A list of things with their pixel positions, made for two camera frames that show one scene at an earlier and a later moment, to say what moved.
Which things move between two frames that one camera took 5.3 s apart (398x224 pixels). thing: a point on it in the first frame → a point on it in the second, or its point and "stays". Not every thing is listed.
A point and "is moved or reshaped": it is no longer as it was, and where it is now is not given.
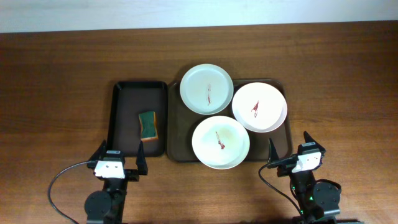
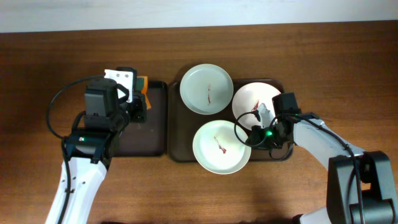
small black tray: [130, 99] stays
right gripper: [285, 171] → [258, 134]
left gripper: [132, 175] → [140, 109]
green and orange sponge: [148, 123] → [142, 84]
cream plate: [221, 142] is moved or reshaped
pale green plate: [206, 89] stays
